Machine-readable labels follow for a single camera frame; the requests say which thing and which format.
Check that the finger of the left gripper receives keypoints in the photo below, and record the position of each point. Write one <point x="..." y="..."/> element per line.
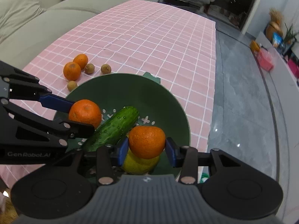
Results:
<point x="21" y="127"/>
<point x="19" y="85"/>

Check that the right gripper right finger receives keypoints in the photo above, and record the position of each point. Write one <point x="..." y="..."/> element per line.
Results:
<point x="184" y="157"/>

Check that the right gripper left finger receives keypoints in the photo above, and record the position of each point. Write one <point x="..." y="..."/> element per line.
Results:
<point x="110" y="156"/>

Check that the orange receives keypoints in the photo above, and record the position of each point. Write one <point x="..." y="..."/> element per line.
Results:
<point x="147" y="142"/>
<point x="85" y="111"/>
<point x="72" y="71"/>
<point x="81" y="60"/>

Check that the brown longan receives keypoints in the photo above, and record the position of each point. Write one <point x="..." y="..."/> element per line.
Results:
<point x="72" y="85"/>
<point x="106" y="69"/>
<point x="89" y="69"/>

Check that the yellow lemon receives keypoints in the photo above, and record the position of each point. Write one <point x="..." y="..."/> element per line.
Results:
<point x="137" y="166"/>

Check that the green cucumber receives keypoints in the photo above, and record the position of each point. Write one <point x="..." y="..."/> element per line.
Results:
<point x="113" y="129"/>

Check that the green colander bowl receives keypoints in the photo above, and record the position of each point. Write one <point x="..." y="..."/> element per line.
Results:
<point x="156" y="106"/>

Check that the beige sofa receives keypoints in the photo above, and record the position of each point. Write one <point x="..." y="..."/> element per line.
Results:
<point x="60" y="16"/>

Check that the beige back cushion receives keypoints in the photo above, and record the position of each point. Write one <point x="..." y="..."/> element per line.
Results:
<point x="16" y="13"/>

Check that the pink checkered tablecloth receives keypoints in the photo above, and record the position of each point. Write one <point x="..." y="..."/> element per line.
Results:
<point x="142" y="36"/>

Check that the pink storage box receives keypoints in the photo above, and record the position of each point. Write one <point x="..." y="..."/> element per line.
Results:
<point x="265" y="60"/>

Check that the orange box on floor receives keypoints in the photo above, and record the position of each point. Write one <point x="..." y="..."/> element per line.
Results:
<point x="254" y="46"/>

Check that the magenta box on console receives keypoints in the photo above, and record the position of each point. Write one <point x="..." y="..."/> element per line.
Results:
<point x="294" y="68"/>

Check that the blue snack bag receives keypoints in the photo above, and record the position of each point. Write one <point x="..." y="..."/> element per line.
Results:
<point x="276" y="40"/>

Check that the orange round vase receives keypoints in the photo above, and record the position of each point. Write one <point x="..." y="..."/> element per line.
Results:
<point x="272" y="28"/>

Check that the green potted plant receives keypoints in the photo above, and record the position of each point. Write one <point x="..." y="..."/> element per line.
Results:
<point x="290" y="34"/>

